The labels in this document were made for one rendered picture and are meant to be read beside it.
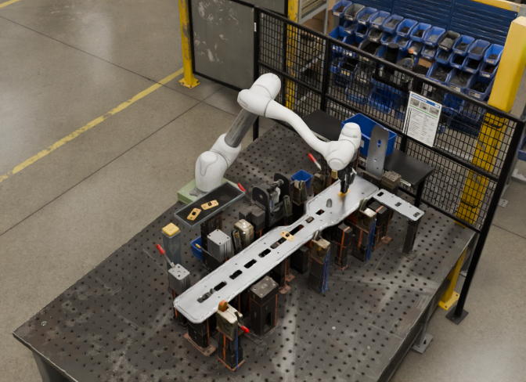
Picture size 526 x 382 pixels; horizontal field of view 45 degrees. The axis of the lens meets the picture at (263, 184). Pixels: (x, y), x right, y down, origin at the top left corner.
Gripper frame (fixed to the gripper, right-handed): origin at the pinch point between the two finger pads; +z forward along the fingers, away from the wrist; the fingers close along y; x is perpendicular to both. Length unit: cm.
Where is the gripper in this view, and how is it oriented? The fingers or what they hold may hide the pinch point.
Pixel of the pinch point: (344, 186)
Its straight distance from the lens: 352.7
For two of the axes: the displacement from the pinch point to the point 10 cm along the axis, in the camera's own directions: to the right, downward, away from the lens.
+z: -0.1, 7.7, 6.4
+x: 7.0, -4.5, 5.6
